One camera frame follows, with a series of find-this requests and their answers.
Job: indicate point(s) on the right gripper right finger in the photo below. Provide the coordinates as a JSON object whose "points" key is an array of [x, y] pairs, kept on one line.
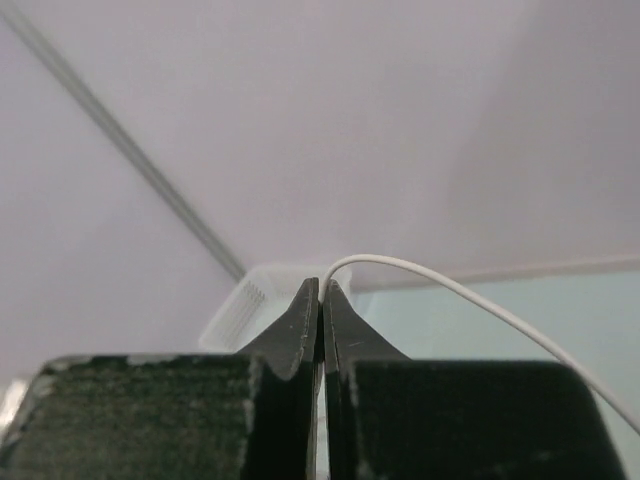
{"points": [[393, 417]]}

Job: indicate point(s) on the left white mesh basket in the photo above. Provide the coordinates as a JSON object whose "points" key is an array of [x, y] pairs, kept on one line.
{"points": [[260, 298]]}

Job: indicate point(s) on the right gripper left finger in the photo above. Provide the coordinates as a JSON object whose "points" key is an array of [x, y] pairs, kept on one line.
{"points": [[246, 415]]}

